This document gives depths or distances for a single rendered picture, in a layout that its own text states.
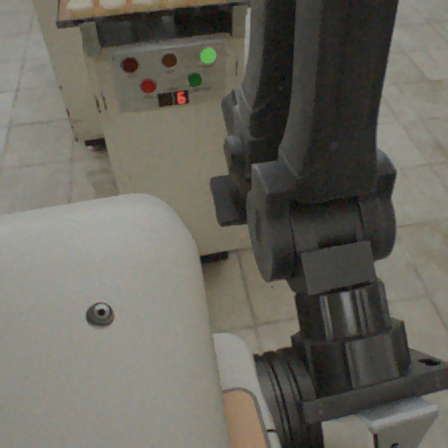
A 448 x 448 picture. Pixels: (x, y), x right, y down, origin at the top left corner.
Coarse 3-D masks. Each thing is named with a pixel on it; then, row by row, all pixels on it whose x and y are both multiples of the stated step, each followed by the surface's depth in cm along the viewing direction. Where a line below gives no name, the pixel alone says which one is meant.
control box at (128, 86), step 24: (120, 48) 89; (144, 48) 89; (168, 48) 90; (192, 48) 91; (216, 48) 92; (120, 72) 91; (144, 72) 92; (168, 72) 93; (192, 72) 95; (216, 72) 96; (120, 96) 95; (144, 96) 97; (168, 96) 98; (192, 96) 99; (216, 96) 101
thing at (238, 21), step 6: (234, 6) 86; (240, 6) 86; (246, 6) 86; (222, 12) 95; (228, 12) 90; (234, 12) 86; (240, 12) 87; (246, 12) 87; (222, 18) 96; (228, 18) 91; (234, 18) 88; (240, 18) 88; (228, 24) 92; (234, 24) 89; (240, 24) 89; (228, 30) 93; (234, 30) 90; (240, 30) 90; (234, 36) 91; (240, 36) 91
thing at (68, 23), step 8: (248, 0) 86; (168, 8) 84; (176, 8) 84; (184, 8) 84; (192, 8) 85; (200, 8) 85; (208, 8) 85; (216, 8) 86; (224, 8) 86; (96, 16) 82; (104, 16) 82; (112, 16) 82; (120, 16) 83; (128, 16) 83; (136, 16) 84; (144, 16) 84; (152, 16) 84; (160, 16) 85; (56, 24) 81; (64, 24) 82; (72, 24) 82; (96, 24) 83
